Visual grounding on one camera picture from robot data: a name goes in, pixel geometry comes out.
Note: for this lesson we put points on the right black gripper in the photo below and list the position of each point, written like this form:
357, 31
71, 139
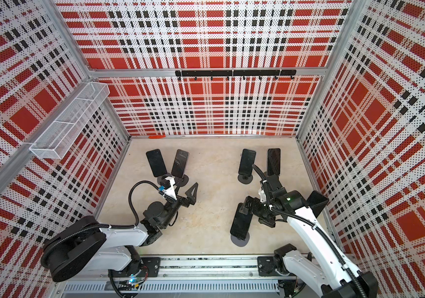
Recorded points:
256, 202

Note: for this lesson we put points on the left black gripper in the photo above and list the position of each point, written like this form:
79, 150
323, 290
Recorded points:
186, 202

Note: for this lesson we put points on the black phone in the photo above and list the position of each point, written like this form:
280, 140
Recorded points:
247, 162
156, 162
241, 221
273, 162
180, 162

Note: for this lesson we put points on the grey phone stand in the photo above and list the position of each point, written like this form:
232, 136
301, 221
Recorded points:
240, 242
245, 179

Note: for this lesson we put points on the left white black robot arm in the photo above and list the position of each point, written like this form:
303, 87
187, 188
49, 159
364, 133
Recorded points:
88, 245

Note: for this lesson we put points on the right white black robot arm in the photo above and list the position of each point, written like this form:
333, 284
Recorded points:
328, 272

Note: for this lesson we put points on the far left grey stand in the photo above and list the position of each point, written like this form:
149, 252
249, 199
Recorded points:
162, 178

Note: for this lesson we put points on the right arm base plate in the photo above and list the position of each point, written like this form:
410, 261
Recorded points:
268, 266

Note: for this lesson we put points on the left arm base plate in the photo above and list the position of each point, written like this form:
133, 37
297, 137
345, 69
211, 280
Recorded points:
143, 266

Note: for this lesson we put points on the black hook rail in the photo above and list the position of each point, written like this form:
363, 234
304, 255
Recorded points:
230, 73

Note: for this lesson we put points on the white wire mesh basket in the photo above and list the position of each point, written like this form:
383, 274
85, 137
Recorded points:
57, 139

